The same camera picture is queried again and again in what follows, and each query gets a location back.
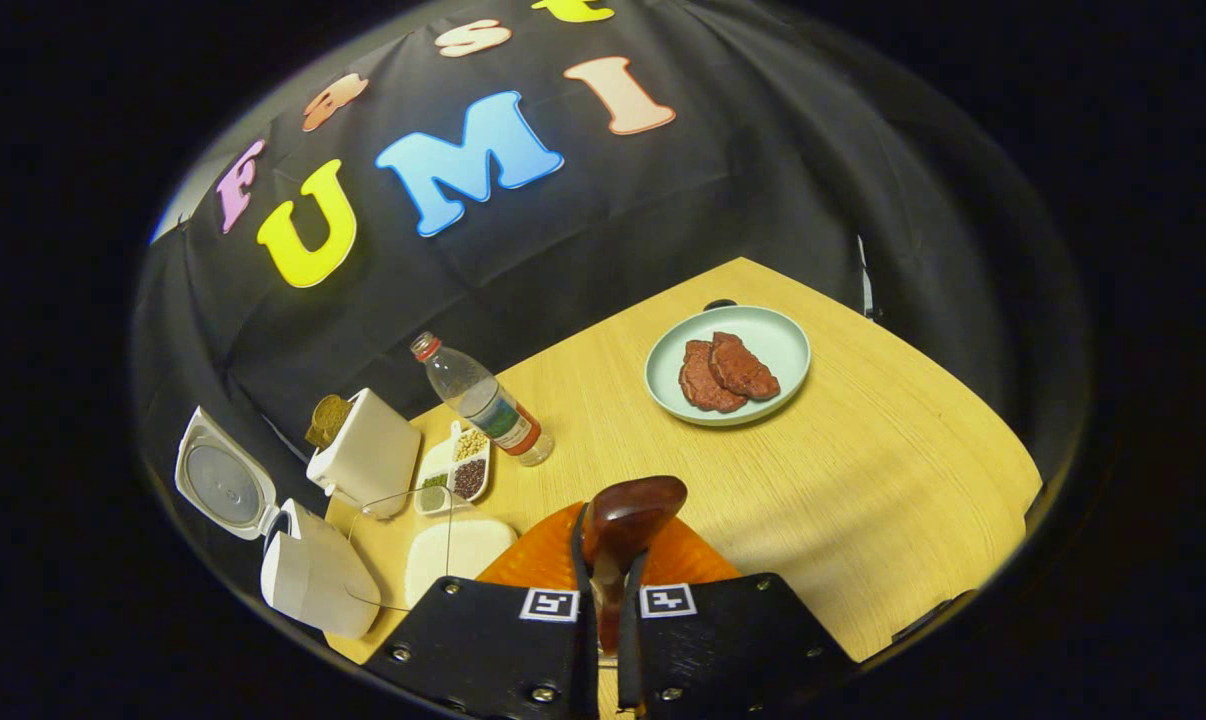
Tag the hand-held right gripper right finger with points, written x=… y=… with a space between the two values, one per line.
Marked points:
x=733 y=650

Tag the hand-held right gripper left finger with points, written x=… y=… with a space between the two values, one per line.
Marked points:
x=483 y=650

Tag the glass bowl of rice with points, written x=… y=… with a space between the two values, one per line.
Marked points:
x=458 y=550

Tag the brown wooden spoon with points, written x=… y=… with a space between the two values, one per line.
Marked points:
x=628 y=510

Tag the white rice cooker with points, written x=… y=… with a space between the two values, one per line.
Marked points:
x=313 y=580

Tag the white divided grain dish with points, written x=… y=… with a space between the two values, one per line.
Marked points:
x=453 y=470

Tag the white toaster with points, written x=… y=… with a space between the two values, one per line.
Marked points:
x=373 y=455

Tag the clear plastic bottle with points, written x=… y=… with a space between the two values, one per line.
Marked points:
x=488 y=405

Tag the red meat slice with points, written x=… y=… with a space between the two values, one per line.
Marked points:
x=748 y=370
x=701 y=385

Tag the brown bread slice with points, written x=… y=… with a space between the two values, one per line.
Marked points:
x=329 y=420

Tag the pale green plate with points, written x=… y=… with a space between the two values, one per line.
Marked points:
x=778 y=345

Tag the black table grommet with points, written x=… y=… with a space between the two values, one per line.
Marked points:
x=720 y=304

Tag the black backdrop cloth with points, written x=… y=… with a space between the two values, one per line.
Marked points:
x=613 y=200

